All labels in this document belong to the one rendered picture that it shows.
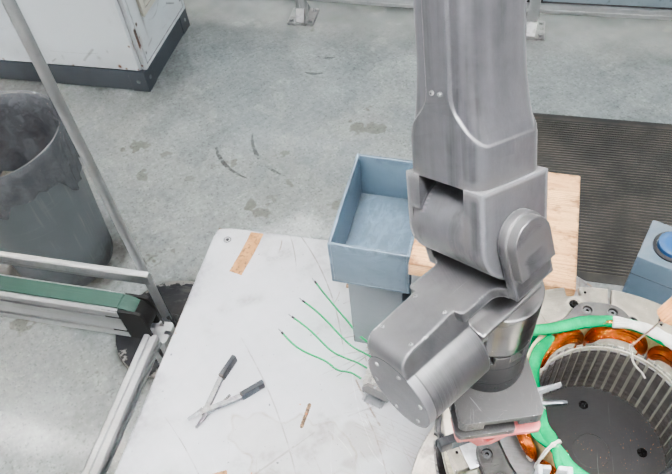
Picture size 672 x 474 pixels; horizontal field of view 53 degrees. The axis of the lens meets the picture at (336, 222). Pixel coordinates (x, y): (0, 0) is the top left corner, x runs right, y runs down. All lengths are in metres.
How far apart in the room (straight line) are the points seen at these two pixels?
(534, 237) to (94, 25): 2.54
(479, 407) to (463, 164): 0.22
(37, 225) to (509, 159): 1.79
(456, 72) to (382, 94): 2.36
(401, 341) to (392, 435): 0.63
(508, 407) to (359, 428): 0.53
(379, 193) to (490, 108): 0.64
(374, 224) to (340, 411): 0.29
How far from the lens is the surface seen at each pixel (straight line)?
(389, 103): 2.70
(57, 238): 2.15
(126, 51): 2.86
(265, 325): 1.15
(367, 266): 0.89
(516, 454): 0.70
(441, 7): 0.39
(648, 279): 0.97
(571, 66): 2.94
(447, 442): 0.62
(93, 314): 1.32
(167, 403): 1.12
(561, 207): 0.93
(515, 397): 0.55
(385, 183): 1.01
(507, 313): 0.46
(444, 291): 0.45
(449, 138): 0.40
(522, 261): 0.42
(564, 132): 2.62
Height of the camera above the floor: 1.75
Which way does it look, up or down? 50 degrees down
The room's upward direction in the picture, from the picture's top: 7 degrees counter-clockwise
